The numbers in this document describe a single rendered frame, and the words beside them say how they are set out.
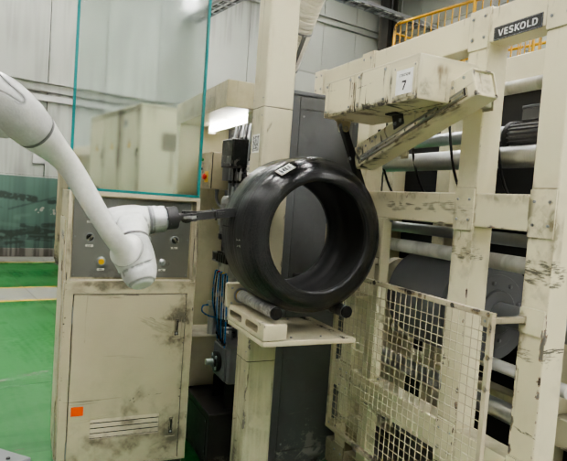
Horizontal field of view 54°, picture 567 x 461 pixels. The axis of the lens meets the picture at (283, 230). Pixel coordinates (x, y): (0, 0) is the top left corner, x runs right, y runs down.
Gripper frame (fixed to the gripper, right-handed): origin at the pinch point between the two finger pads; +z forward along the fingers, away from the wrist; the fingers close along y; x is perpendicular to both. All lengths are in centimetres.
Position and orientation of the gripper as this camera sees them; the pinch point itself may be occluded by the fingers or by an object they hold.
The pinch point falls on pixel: (224, 213)
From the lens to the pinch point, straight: 189.9
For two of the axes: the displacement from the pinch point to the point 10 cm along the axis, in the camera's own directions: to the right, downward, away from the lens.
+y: -4.2, -0.8, 9.0
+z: 9.0, -1.0, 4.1
